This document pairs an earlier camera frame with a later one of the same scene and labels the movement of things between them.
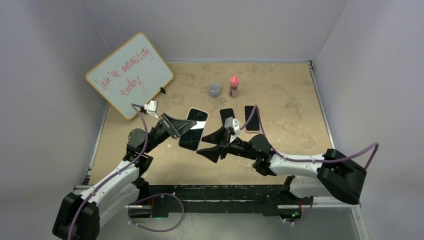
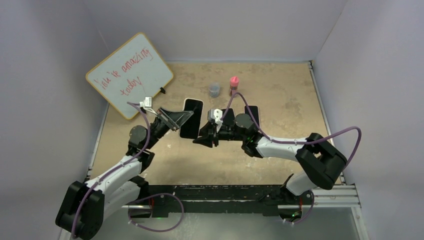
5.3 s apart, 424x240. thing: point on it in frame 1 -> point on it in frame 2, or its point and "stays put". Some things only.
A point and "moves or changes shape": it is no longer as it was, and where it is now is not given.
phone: x=191 y=139 moves or changes shape
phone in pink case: x=253 y=125 stays put
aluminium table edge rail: x=311 y=67 stays put
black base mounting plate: x=181 y=201 stays put
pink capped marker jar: x=234 y=84 stays put
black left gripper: x=177 y=127 -> x=175 y=120
